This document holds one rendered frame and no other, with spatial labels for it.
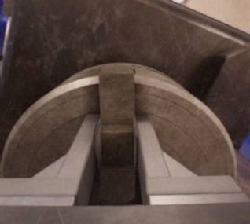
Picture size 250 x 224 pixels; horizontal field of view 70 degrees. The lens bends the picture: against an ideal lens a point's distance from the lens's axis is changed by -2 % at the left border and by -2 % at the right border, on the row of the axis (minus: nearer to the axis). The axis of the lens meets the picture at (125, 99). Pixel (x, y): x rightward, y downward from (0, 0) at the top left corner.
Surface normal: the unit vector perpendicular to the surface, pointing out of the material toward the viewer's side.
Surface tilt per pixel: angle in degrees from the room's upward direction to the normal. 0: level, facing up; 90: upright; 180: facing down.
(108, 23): 90
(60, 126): 90
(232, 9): 90
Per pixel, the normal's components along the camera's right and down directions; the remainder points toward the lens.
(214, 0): 0.01, 0.29
